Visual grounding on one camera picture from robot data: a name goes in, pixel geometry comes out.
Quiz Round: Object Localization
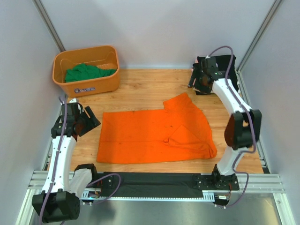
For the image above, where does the orange t shirt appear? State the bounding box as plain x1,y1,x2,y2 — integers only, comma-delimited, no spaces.
96,92,217,164

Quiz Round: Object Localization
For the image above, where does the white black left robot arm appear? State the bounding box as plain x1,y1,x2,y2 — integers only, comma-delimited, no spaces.
32,99,101,224

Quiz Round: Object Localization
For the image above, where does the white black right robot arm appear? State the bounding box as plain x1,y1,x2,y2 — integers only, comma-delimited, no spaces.
188,56,262,189

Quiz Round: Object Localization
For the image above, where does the black folded t shirt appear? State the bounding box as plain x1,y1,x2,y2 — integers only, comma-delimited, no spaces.
196,54,240,92

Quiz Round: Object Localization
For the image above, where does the green t shirt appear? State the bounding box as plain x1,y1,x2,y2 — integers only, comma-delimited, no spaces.
64,63,117,83

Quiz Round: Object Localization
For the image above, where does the orange plastic basket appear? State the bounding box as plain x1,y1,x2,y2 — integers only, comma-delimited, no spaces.
52,45,120,97

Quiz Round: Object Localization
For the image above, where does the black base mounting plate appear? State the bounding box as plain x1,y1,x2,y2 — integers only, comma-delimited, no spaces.
89,172,240,197

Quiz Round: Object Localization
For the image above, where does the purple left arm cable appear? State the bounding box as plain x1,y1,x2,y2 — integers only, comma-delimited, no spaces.
38,95,122,223

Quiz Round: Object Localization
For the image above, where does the white slotted cable duct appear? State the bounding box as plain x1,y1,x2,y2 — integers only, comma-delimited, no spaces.
79,190,216,202

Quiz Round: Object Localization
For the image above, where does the aluminium right side rail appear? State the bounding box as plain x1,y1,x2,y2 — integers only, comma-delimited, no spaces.
236,70,270,174

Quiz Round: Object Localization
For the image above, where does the aluminium right corner post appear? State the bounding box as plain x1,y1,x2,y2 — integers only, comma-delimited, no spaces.
237,0,284,72

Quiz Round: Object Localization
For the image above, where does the aluminium corner post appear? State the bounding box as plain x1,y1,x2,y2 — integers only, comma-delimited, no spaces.
237,0,284,72
32,0,66,52

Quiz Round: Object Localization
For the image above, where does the aluminium front frame rail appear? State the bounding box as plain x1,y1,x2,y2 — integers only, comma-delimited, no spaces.
28,170,285,194

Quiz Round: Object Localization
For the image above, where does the aluminium left corner post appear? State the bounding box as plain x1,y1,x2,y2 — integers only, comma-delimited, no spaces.
32,0,66,52

